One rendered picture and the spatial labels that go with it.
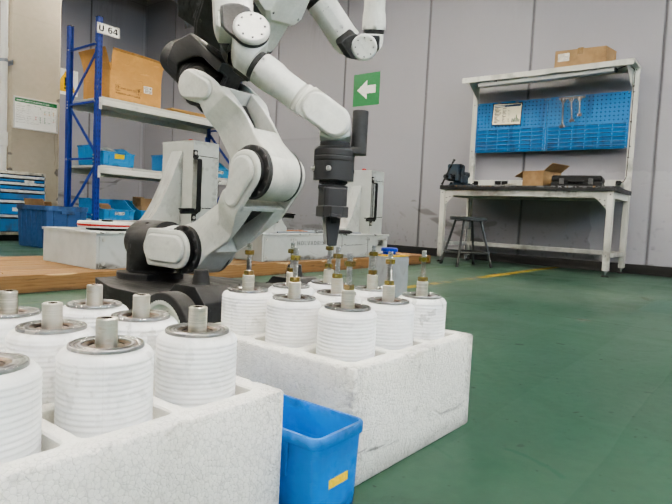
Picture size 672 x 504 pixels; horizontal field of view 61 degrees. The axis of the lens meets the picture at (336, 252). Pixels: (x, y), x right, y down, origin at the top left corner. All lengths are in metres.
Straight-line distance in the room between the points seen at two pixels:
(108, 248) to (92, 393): 2.45
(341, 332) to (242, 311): 0.23
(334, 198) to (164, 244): 0.68
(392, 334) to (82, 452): 0.56
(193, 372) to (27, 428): 0.18
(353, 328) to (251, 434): 0.26
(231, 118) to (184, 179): 1.90
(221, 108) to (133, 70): 4.84
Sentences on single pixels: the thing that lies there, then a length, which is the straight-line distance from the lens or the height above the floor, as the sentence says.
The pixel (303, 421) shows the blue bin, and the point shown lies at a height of 0.09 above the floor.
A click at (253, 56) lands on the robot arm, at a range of 1.26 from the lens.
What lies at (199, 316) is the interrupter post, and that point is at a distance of 0.70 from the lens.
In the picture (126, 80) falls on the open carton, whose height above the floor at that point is 1.67.
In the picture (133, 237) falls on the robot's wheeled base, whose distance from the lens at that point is 1.89.
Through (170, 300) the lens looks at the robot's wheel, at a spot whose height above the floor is 0.18.
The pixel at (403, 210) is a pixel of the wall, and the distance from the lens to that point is 6.85.
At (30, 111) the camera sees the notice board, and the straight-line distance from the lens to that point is 7.42.
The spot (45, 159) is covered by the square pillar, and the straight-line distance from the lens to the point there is 7.45.
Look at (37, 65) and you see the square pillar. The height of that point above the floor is 1.94.
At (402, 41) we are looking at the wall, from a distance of 7.24.
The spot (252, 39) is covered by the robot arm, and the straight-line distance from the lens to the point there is 1.26.
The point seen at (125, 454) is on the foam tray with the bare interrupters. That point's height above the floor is 0.17.
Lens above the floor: 0.40
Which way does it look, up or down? 4 degrees down
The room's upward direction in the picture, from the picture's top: 3 degrees clockwise
